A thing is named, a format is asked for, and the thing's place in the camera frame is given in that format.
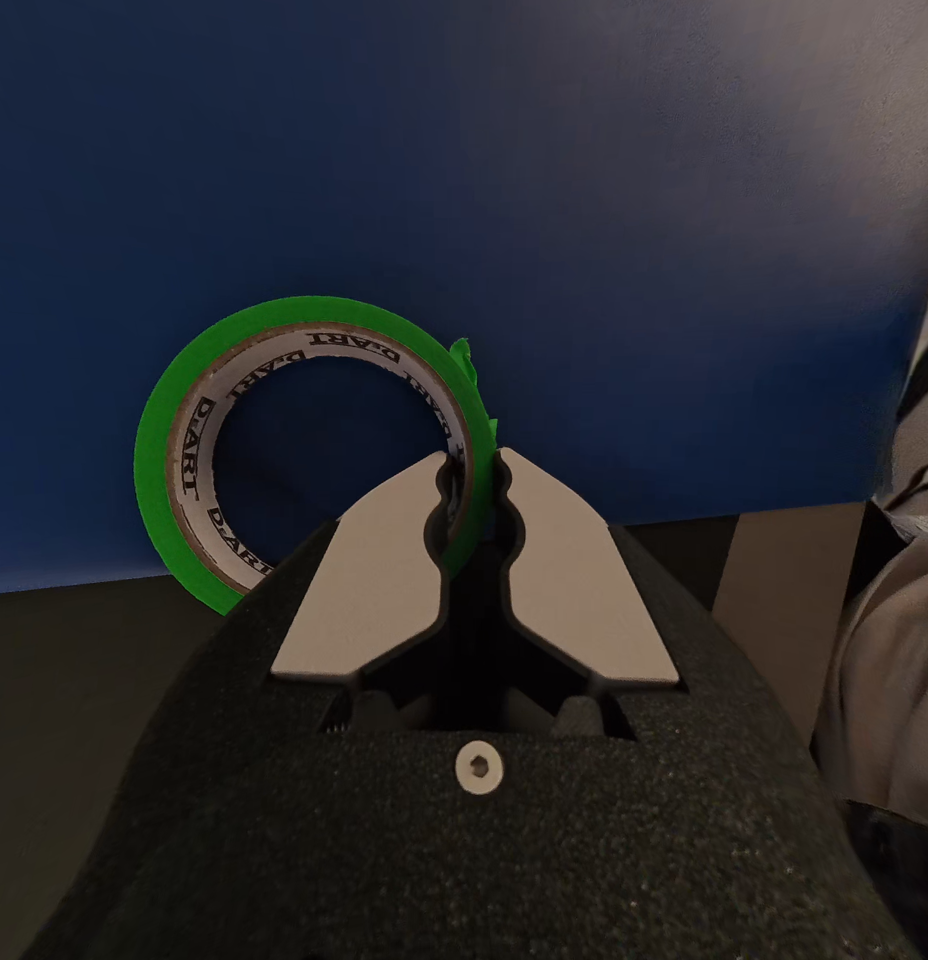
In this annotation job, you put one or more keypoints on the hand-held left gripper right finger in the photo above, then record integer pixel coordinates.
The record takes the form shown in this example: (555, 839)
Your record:
(584, 600)

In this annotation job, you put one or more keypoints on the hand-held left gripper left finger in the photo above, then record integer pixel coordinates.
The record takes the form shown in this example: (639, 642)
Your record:
(359, 592)

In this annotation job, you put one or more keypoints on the green tape roll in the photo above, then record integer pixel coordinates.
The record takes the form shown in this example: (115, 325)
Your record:
(152, 465)

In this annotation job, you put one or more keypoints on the wooden desk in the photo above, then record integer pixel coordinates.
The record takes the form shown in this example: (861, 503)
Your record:
(43, 750)

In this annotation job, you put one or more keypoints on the blue desk mat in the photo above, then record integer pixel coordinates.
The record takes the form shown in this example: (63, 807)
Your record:
(509, 187)

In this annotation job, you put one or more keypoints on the person's grey clothing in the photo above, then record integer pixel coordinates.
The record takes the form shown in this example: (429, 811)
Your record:
(884, 637)

